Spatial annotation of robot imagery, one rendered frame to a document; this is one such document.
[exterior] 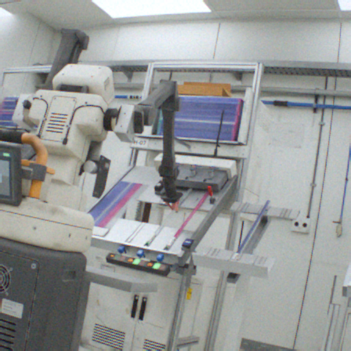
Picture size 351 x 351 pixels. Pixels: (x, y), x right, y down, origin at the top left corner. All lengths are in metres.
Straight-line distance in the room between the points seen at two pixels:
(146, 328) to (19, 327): 1.44
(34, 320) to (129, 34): 4.42
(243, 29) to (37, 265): 3.86
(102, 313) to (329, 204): 2.11
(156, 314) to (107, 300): 0.32
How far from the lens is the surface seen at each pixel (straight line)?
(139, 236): 2.54
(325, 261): 4.13
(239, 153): 2.84
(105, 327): 2.95
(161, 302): 2.74
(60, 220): 1.38
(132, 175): 3.06
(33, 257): 1.41
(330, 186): 4.20
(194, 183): 2.77
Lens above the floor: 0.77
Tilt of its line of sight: 7 degrees up
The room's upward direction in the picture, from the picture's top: 11 degrees clockwise
